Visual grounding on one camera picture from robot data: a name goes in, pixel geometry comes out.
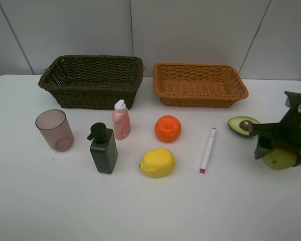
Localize dark green pump bottle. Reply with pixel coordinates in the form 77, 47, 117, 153
87, 123, 118, 174

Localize yellow lemon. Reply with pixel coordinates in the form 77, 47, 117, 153
139, 148, 177, 178

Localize dark brown wicker basket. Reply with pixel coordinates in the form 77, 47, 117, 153
38, 55, 144, 110

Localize green red mango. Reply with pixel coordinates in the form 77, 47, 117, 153
262, 145, 297, 171

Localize halved avocado with pit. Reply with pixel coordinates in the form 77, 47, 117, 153
227, 116, 260, 138

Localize translucent pink plastic cup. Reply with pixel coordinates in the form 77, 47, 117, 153
35, 109, 74, 152

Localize white marker pink caps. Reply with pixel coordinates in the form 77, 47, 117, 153
199, 128, 216, 174

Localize pink squeeze bottle white cap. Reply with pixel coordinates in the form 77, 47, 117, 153
112, 99, 131, 141

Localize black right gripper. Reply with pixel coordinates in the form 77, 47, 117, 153
249, 104, 301, 167

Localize orange fruit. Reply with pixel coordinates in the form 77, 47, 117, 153
155, 115, 182, 143

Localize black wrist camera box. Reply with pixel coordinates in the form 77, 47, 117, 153
284, 91, 301, 108

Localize orange wicker basket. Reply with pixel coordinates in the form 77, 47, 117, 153
153, 63, 248, 108

